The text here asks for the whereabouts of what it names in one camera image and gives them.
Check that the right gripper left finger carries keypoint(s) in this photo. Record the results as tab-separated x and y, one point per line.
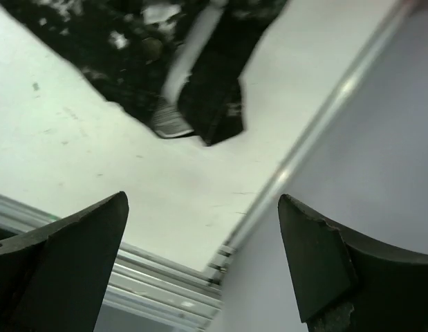
54	278

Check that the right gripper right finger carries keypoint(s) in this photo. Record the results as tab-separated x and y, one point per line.
344	280

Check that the black white tie-dye trousers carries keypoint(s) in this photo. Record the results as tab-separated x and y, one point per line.
172	65

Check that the aluminium rail frame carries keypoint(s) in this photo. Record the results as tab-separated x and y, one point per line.
63	147

